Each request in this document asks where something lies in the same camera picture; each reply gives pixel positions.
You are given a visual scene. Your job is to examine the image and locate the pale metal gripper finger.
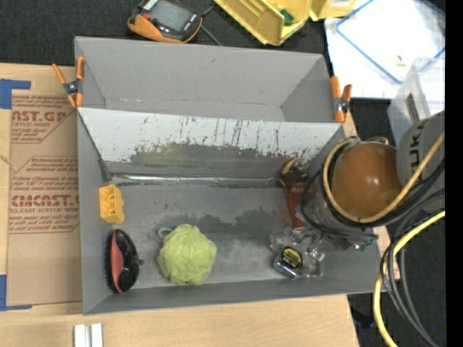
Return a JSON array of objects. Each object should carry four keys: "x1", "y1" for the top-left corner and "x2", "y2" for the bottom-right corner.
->
[
  {"x1": 286, "y1": 227, "x2": 316, "y2": 239},
  {"x1": 307, "y1": 237, "x2": 326, "y2": 262}
]

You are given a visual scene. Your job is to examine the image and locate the clear plastic thing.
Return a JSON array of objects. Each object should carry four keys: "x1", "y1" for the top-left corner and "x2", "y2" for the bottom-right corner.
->
[{"x1": 269, "y1": 226, "x2": 323, "y2": 279}]

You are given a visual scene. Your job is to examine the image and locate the red-brown flat block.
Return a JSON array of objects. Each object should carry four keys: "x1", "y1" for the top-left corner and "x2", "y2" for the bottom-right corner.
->
[{"x1": 284, "y1": 181, "x2": 320, "y2": 229}]

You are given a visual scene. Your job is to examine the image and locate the black and yellow tape measure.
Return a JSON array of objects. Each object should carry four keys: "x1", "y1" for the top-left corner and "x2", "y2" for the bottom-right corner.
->
[{"x1": 271, "y1": 246, "x2": 303, "y2": 279}]

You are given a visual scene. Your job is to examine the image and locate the brown and yellow striped toy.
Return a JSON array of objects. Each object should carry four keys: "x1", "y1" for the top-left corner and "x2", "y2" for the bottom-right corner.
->
[{"x1": 277, "y1": 157, "x2": 309, "y2": 189}]

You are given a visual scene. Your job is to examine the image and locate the green mesh bath sponge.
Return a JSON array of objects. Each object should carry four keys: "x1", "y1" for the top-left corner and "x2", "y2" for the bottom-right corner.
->
[{"x1": 156, "y1": 223, "x2": 218, "y2": 286}]

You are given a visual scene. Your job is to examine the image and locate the black and red brush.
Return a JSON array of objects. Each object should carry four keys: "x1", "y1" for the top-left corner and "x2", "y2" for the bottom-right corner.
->
[{"x1": 104, "y1": 228, "x2": 140, "y2": 294}]

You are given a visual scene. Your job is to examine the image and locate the yellow toy building block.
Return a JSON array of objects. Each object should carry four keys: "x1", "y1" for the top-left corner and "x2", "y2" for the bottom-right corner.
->
[{"x1": 98, "y1": 184, "x2": 126, "y2": 225}]

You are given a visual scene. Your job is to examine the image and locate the brown cardboard board red print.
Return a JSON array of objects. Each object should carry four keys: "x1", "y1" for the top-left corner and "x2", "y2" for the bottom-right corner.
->
[{"x1": 0, "y1": 62, "x2": 85, "y2": 312}]

